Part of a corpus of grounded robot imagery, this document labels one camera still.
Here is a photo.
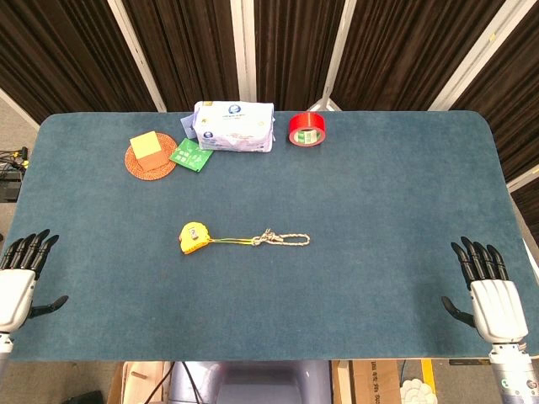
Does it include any white flower-shaped object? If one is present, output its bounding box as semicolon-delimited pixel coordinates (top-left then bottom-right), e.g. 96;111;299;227
398;377;437;404

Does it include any light wooden box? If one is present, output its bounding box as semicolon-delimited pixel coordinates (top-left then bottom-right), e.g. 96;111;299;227
107;361;173;404

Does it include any thin yellow lanyard cord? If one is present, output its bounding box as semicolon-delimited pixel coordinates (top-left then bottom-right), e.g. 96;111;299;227
208;237;259;247

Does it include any purple robot torso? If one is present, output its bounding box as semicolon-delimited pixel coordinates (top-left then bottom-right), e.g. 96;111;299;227
168;360;334;404

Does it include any light purple packet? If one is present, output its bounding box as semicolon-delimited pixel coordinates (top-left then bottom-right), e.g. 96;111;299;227
179;115;198;139

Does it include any yellow tape measure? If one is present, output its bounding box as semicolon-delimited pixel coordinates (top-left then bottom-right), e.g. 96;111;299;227
177;221;213;255

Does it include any bundle of cables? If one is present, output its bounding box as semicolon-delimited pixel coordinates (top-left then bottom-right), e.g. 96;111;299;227
0;146;29;173

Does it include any beige braided rope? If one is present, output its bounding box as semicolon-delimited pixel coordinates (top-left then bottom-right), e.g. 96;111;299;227
251;228;312;248

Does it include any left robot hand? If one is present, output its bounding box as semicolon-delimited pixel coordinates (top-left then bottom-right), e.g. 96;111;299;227
0;229;69;334

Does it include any black device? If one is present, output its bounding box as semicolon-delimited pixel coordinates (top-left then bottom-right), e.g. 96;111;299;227
0;170;22;204

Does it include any black cable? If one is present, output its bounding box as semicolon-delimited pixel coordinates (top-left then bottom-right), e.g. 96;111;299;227
180;361;204;404

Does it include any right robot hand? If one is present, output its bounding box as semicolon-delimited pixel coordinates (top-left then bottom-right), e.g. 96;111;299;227
440;236;530;345

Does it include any yellow and orange block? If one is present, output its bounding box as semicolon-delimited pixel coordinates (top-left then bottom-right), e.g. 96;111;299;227
129;131;165;171

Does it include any green packet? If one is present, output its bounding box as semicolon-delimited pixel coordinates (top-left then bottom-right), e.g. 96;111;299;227
168;137;215;173

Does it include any dark brown curtain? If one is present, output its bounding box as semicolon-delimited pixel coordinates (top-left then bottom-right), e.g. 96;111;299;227
0;0;157;125
452;0;539;237
121;0;241;113
254;0;347;111
332;0;505;111

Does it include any orange woven coaster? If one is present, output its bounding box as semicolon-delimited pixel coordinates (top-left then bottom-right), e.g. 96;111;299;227
124;132;179;182

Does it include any brown cardboard box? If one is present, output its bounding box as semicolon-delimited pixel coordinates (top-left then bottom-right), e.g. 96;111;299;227
332;359;401;404

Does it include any red tape roll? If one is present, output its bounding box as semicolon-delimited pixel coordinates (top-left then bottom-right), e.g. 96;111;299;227
288;112;327;147

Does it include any white tissue pack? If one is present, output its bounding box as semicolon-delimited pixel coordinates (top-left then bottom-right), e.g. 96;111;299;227
192;100;277;154

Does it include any white frame post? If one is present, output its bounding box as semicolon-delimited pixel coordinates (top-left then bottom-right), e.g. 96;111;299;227
506;166;539;194
428;0;528;111
309;0;360;111
230;0;258;103
107;0;168;113

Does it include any blue felt table cover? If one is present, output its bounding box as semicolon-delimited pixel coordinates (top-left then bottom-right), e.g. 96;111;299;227
0;109;532;363

